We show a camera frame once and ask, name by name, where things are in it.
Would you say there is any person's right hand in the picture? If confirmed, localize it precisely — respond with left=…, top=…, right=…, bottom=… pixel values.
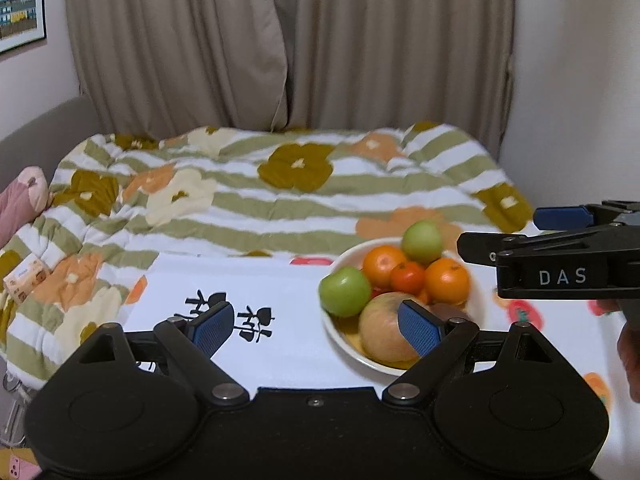
left=616, top=299, right=640, bottom=405

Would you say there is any brown kiwi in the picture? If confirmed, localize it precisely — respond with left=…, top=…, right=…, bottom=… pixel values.
left=430, top=302, right=469, bottom=324

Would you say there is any framed wall poster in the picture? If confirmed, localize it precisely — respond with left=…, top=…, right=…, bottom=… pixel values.
left=0, top=0, right=47, bottom=56

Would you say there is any large orange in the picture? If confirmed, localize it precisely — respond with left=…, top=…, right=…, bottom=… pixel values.
left=362, top=244, right=408, bottom=291
left=424, top=257, right=472, bottom=306

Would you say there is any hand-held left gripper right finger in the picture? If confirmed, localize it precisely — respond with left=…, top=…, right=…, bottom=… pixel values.
left=382, top=299, right=576, bottom=407

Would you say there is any white printed cloth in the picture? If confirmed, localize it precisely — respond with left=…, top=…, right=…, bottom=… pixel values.
left=122, top=252, right=613, bottom=411

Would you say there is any pink plush toy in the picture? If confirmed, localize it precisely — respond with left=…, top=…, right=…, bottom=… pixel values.
left=0, top=166, right=53, bottom=252

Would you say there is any pink phone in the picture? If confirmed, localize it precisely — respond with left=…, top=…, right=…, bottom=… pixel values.
left=0, top=452, right=41, bottom=480

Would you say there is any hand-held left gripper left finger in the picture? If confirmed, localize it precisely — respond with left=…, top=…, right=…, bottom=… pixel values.
left=60, top=301, right=251, bottom=407

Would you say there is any large red-yellow apple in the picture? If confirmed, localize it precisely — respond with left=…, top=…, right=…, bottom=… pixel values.
left=359, top=291, right=436, bottom=363

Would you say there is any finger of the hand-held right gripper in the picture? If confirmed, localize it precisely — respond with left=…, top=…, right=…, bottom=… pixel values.
left=456, top=224, right=640, bottom=301
left=533, top=201, right=628, bottom=232

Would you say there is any cream duck-print plate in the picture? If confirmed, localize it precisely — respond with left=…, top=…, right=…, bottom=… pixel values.
left=320, top=239, right=488, bottom=372

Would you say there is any grey sofa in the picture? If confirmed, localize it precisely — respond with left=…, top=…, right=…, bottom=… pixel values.
left=0, top=95, right=108, bottom=181

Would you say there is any tissue box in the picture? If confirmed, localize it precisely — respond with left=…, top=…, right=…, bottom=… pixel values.
left=4, top=254, right=53, bottom=305

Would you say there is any beige curtain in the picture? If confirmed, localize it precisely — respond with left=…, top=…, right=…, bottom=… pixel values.
left=64, top=0, right=516, bottom=148

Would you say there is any small yellowish-green apple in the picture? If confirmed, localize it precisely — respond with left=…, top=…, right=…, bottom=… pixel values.
left=402, top=220, right=445, bottom=265

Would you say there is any striped floral blanket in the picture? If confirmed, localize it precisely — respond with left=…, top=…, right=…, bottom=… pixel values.
left=0, top=121, right=536, bottom=391

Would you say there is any large green apple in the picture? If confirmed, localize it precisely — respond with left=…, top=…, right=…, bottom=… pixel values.
left=319, top=266, right=373, bottom=318

